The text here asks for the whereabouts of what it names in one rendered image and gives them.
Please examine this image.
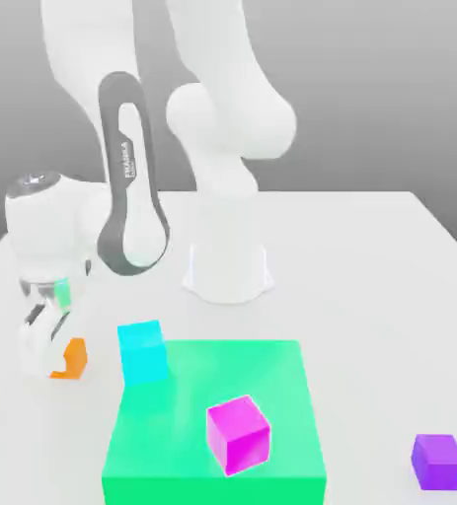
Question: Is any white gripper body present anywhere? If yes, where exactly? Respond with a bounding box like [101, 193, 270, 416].
[17, 302, 73, 379]

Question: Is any small orange cube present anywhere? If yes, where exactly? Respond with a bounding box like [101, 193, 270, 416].
[49, 336, 89, 381]

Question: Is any small cyan cube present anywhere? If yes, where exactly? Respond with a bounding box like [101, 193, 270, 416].
[116, 320, 170, 387]

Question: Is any small magenta cube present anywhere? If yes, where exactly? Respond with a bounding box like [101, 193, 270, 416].
[206, 395, 271, 477]

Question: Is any small purple cube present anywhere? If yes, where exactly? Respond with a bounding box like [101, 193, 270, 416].
[410, 433, 457, 492]

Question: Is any large green box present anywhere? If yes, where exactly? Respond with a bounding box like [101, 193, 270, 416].
[101, 339, 328, 505]

